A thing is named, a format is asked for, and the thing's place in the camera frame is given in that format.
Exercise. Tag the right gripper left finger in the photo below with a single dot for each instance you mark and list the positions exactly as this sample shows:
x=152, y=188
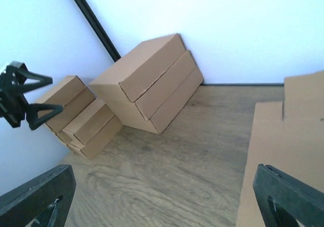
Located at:
x=43, y=201

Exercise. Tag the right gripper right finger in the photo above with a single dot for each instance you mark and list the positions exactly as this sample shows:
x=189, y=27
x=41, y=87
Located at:
x=284, y=200

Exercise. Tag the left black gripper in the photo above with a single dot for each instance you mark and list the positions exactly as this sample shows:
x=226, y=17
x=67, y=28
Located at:
x=17, y=80

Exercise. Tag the large folded cardboard box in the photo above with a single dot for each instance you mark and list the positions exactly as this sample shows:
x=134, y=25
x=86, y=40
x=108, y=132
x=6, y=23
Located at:
x=149, y=86

